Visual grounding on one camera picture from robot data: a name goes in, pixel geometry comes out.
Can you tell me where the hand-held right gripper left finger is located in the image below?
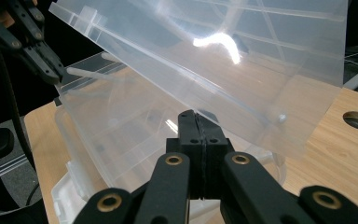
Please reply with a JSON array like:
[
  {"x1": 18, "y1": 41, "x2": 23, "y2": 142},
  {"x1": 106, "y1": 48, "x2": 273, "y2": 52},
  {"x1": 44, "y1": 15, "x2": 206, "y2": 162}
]
[{"x1": 165, "y1": 109, "x2": 205, "y2": 200}]

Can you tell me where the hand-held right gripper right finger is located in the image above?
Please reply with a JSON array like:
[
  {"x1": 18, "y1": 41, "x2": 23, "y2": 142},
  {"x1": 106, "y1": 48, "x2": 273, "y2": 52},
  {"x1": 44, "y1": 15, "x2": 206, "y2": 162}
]
[{"x1": 195, "y1": 111, "x2": 237, "y2": 200}]

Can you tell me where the clear plastic storage box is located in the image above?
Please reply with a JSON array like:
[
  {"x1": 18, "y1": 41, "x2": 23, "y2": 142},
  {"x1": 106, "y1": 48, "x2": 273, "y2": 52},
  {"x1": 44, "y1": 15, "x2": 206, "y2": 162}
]
[{"x1": 48, "y1": 0, "x2": 350, "y2": 224}]

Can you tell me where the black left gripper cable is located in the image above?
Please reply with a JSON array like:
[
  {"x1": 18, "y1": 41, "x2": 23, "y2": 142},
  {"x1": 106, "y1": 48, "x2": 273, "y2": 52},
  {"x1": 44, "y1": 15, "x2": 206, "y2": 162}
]
[{"x1": 0, "y1": 50, "x2": 38, "y2": 171}]

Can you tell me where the aluminium floor rail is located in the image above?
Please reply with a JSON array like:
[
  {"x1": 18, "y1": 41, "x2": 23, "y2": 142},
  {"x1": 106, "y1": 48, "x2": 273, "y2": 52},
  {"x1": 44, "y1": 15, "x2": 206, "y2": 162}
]
[{"x1": 0, "y1": 153, "x2": 34, "y2": 177}]

